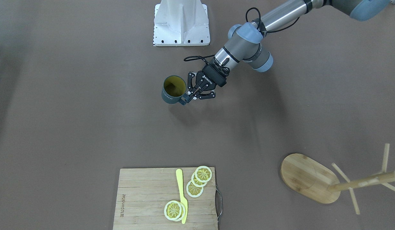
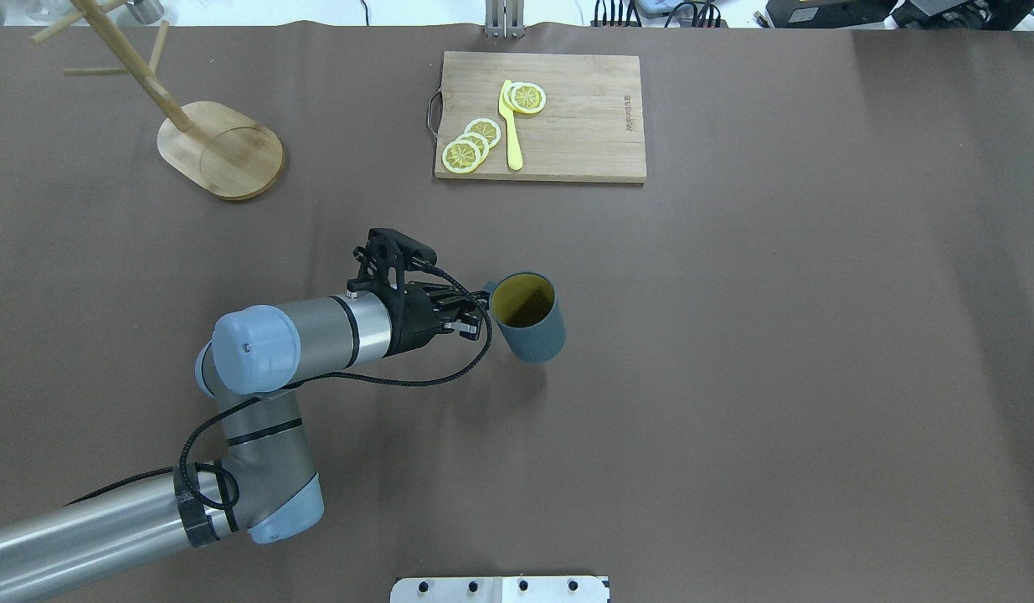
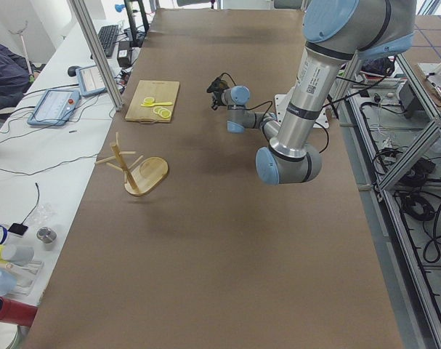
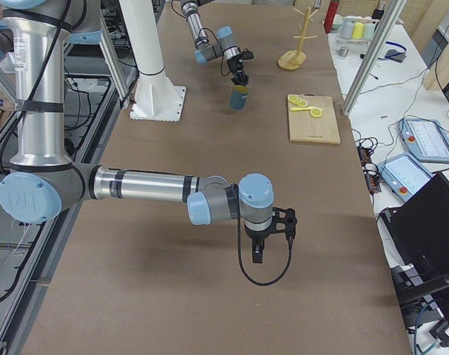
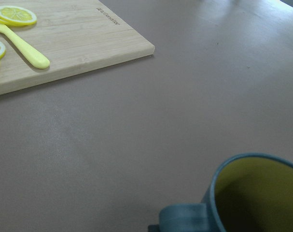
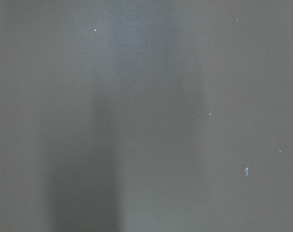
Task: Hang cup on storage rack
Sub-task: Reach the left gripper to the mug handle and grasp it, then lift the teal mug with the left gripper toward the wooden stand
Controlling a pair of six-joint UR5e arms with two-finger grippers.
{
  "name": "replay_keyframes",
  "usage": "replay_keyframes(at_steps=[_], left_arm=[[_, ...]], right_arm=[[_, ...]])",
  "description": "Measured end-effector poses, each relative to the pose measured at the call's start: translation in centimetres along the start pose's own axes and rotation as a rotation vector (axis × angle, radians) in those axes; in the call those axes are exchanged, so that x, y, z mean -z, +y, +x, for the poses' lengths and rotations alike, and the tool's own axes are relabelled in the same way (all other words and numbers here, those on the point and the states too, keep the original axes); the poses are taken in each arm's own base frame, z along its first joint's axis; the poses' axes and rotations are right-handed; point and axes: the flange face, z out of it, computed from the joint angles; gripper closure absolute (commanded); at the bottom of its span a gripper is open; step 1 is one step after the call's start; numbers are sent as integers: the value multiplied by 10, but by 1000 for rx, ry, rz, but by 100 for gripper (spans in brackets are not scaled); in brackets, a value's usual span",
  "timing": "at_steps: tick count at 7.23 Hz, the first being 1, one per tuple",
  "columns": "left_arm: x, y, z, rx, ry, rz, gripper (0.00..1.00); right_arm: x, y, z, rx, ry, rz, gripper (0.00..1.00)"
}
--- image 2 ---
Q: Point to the wooden cup storage rack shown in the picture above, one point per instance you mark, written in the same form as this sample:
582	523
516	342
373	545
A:
229	154

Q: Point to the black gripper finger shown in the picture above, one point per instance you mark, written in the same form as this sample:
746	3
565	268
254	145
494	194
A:
469	328
451	297

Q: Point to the lemon slice under knife tip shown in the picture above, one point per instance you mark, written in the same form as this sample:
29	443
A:
524	97

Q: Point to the middle lemon slice of row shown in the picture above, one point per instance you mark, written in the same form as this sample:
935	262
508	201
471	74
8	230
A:
480	143

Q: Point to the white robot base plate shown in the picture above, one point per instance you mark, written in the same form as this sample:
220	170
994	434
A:
513	588

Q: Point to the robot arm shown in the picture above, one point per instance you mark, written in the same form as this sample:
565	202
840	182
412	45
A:
267	484

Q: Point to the small metal weight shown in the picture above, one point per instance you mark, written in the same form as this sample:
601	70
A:
146	11

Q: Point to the upper lemon slice of row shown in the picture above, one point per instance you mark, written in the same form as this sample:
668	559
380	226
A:
487	128

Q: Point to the lemon slice of row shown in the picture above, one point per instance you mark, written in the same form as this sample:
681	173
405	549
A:
487	128
461	156
480	143

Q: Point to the lower lemon slice of row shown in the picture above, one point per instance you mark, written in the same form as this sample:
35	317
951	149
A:
461	156

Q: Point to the blue mug yellow inside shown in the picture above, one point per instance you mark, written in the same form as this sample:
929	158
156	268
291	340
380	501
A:
526	307

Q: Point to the brown table mat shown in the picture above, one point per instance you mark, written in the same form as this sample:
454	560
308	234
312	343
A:
800	357

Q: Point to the aluminium frame post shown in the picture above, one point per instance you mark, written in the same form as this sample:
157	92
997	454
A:
505	19

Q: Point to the yellow plastic knife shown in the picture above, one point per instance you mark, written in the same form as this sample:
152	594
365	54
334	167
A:
511	134

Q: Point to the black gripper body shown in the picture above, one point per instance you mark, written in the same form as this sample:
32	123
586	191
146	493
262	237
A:
410	322

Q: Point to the wooden cutting board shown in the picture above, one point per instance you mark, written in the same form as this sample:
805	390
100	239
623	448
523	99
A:
591	129

